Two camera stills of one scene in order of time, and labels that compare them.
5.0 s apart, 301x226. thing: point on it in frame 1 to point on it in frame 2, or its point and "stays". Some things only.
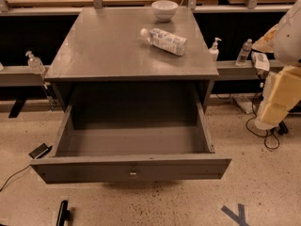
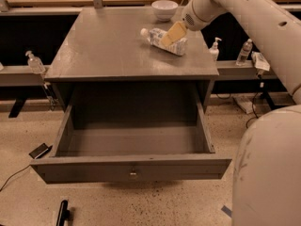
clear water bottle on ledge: [244, 53] stays
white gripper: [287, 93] to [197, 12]
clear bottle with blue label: [165, 40] stays
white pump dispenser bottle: [213, 53] stays
